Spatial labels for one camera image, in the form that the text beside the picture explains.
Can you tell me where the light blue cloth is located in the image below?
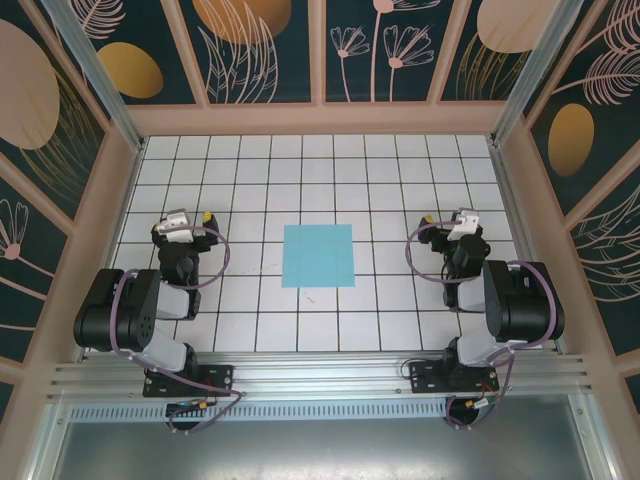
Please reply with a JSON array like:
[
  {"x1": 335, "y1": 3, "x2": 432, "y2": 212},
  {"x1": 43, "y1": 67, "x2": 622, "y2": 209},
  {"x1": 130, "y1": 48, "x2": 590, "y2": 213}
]
[{"x1": 281, "y1": 224, "x2": 357, "y2": 290}]

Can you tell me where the grey metal sheet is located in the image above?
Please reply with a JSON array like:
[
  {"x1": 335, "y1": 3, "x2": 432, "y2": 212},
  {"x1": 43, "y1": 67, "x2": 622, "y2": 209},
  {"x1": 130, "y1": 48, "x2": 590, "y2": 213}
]
[{"x1": 47, "y1": 418, "x2": 596, "y2": 480}]

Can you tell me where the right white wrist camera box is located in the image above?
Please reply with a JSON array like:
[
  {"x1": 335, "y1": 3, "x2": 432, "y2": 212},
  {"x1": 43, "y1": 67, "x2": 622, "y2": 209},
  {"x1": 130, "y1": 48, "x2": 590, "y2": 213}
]
[{"x1": 446, "y1": 208, "x2": 481, "y2": 242}]

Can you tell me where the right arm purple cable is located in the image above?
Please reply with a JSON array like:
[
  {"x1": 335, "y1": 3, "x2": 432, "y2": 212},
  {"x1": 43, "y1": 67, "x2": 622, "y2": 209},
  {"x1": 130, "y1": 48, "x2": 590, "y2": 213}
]
[{"x1": 405, "y1": 222, "x2": 560, "y2": 432}]

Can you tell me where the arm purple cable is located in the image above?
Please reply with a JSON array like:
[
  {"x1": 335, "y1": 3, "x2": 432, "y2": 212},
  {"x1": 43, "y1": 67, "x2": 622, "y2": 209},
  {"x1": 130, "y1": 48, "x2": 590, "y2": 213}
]
[
  {"x1": 405, "y1": 222, "x2": 560, "y2": 432},
  {"x1": 110, "y1": 225, "x2": 247, "y2": 437}
]

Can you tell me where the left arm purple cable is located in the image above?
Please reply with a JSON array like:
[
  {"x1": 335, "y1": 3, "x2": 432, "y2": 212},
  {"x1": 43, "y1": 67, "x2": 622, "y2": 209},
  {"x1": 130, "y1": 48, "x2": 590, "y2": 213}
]
[{"x1": 110, "y1": 225, "x2": 247, "y2": 437}]

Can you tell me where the aluminium side rail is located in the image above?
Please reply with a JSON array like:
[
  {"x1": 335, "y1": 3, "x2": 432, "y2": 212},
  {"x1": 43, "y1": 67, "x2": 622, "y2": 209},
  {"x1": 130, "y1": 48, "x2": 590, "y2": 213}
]
[{"x1": 492, "y1": 142, "x2": 564, "y2": 356}]

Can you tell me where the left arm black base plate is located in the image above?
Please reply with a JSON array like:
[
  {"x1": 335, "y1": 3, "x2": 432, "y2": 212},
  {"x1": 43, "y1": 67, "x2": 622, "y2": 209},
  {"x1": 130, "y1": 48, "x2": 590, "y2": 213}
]
[{"x1": 143, "y1": 364, "x2": 235, "y2": 399}]

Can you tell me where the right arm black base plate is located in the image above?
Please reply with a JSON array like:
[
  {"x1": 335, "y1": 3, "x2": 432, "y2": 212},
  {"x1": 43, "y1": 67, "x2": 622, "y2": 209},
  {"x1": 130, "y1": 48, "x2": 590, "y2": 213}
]
[{"x1": 408, "y1": 360, "x2": 500, "y2": 396}]

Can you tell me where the aluminium frame post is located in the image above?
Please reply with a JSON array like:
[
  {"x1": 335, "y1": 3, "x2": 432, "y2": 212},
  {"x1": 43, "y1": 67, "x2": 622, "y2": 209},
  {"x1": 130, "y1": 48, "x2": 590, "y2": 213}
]
[
  {"x1": 489, "y1": 0, "x2": 596, "y2": 147},
  {"x1": 40, "y1": 0, "x2": 147, "y2": 154}
]

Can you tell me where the aluminium mounting rail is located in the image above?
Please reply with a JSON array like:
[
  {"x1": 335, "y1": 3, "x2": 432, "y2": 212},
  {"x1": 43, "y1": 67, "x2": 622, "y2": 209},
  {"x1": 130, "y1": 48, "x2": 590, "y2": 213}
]
[{"x1": 47, "y1": 352, "x2": 596, "y2": 401}]

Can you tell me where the slotted grey cable duct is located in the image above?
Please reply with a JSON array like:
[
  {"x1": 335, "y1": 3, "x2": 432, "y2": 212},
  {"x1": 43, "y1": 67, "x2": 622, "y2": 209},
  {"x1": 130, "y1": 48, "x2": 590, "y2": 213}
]
[{"x1": 69, "y1": 402, "x2": 450, "y2": 422}]

